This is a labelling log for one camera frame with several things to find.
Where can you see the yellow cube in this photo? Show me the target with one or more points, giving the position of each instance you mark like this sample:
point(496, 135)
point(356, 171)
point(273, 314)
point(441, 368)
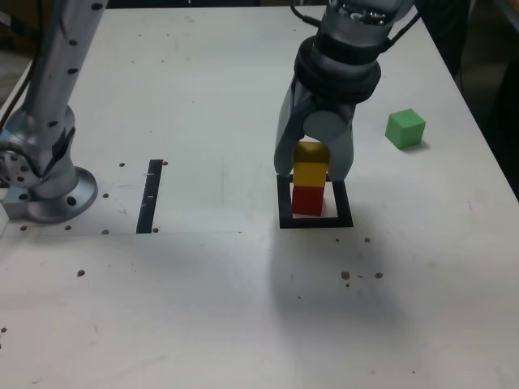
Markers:
point(309, 172)

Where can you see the red cube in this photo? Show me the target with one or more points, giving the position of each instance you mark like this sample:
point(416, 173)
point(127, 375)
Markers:
point(307, 200)

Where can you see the black tape strip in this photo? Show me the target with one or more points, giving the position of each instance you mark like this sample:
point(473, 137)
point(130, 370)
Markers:
point(149, 198)

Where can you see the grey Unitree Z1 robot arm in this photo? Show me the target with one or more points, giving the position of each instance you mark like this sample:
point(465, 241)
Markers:
point(52, 81)

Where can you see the green cube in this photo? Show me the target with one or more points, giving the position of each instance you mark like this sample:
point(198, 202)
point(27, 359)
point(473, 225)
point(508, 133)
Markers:
point(404, 129)

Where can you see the black tape square outline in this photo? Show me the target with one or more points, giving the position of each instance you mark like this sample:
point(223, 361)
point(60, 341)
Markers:
point(344, 202)

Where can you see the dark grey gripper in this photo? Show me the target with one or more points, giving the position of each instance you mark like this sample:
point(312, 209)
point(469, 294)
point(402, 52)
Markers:
point(330, 107)

